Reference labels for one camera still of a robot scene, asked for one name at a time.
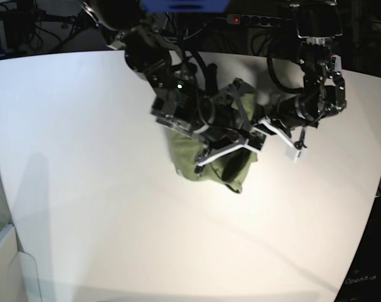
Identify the right gripper, white bracket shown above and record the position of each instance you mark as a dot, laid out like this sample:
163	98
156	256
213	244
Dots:
226	128

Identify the left gripper, white bracket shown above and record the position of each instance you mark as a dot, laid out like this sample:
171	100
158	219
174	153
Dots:
284	119

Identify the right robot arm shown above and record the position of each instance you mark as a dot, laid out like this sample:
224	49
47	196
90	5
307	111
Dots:
176	75

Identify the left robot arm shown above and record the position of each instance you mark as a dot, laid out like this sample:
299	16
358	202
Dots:
308	34

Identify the black power strip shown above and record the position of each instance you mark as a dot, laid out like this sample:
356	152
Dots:
257	21

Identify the blue box overhead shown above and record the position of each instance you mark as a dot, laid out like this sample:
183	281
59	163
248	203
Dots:
185	6

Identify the black OpenArm base box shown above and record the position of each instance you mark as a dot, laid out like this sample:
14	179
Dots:
363	280

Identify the white bin at left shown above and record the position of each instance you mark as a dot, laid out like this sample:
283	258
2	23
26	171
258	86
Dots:
18	272

